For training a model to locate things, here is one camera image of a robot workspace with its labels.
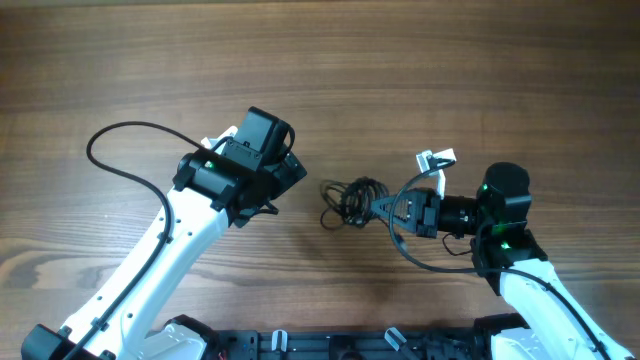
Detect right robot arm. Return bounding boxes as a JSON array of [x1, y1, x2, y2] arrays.
[[371, 162, 633, 359]]

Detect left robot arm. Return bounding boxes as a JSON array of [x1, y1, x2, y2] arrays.
[[21, 107, 306, 359]]

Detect right camera black cable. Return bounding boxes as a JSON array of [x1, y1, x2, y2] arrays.
[[388, 158, 612, 360]]

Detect camera black cable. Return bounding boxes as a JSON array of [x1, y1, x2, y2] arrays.
[[388, 158, 612, 360], [62, 121, 236, 360]]

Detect left camera black cable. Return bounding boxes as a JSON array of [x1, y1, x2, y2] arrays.
[[62, 121, 236, 360]]

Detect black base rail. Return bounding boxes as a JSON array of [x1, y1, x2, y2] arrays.
[[205, 328, 489, 360]]

